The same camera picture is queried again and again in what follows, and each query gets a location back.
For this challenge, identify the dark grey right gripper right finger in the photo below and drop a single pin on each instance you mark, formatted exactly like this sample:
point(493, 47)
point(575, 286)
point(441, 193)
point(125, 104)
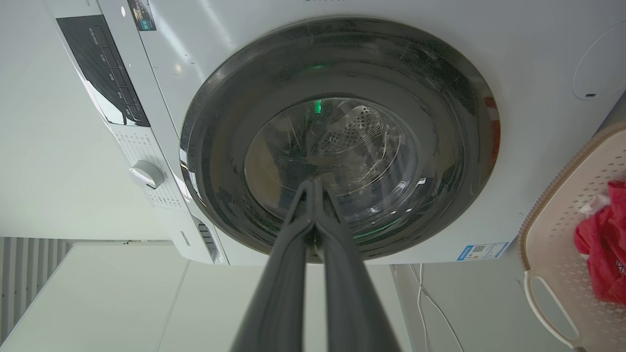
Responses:
point(349, 293)

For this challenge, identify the round dark washing machine door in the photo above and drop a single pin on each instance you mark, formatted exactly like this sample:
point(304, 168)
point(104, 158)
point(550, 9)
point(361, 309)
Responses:
point(391, 122)

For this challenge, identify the red garment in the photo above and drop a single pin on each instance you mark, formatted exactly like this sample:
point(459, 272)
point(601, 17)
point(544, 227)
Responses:
point(604, 244)

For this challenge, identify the white washing machine control knob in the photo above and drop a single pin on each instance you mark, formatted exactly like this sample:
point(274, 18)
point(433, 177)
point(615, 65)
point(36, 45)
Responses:
point(146, 173)

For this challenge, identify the white front-load washing machine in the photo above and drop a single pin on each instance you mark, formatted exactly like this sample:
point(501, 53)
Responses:
point(342, 73)

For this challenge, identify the beige perforated laundry basket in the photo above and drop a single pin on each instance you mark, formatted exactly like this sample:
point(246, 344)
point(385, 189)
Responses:
point(557, 254)

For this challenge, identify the white ribbed radiator panel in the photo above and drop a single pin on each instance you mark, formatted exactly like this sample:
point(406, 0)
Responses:
point(27, 278)

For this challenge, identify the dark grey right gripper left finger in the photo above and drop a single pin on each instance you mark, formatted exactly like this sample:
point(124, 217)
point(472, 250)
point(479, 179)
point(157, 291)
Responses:
point(281, 293)

